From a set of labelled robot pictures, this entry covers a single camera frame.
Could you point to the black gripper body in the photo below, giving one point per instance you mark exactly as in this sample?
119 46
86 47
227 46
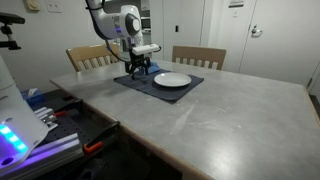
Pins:
137 59

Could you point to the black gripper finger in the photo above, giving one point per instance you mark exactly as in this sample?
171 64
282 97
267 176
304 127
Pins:
133 70
147 65

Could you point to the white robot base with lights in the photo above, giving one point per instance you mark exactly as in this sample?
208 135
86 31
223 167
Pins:
13 110

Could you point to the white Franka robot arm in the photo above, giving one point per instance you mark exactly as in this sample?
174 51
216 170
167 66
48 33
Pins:
116 23

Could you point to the round white plate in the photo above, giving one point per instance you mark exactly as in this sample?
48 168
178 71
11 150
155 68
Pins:
172 80

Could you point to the dark blue woven table mat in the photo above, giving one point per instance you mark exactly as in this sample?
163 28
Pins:
166 94

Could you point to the crumpled light blue cloth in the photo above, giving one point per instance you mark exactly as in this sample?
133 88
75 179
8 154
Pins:
154 68

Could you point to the light wooden slat-back chair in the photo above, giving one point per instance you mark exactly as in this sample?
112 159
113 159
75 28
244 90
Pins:
86 51
200 52

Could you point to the black perforated base board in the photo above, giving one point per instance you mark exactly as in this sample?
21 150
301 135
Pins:
76 130

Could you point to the grey aluminium blocks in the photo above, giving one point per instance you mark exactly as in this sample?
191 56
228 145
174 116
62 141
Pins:
45 118

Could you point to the blue tissue box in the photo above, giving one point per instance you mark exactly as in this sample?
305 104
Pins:
31 97

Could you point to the white door sign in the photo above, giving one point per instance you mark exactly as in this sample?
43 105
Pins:
236 3

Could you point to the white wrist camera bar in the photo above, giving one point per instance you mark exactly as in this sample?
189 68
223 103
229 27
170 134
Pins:
145 49

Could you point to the small dark wall switch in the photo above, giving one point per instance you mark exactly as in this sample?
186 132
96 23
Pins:
177 28

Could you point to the white double wall plate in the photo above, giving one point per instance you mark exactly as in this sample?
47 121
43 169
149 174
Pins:
54 5

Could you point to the white wall light switch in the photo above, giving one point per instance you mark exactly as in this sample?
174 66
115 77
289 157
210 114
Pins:
235 13

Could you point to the aluminium profile rail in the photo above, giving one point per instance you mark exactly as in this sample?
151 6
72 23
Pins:
56 146

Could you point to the beige wall thermostat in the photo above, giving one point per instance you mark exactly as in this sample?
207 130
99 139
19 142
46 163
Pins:
33 4

